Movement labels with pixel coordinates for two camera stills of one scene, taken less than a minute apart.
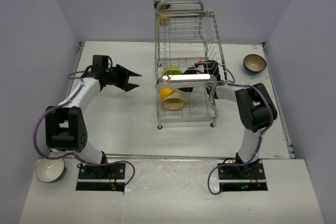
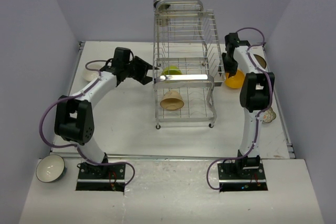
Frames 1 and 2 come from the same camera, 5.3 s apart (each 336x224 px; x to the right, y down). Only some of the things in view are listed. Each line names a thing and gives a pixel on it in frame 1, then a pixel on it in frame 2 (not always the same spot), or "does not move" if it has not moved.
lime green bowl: x=172 y=70 does not move
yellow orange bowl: x=164 y=92 -> x=235 y=82
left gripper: x=124 y=74 -> x=143 y=66
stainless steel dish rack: x=189 y=60 does not move
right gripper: x=186 y=89 -> x=231 y=70
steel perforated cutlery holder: x=162 y=9 does not move
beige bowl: x=175 y=100 does not move
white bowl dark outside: x=51 y=171 does not move
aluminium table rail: x=162 y=157 does not move
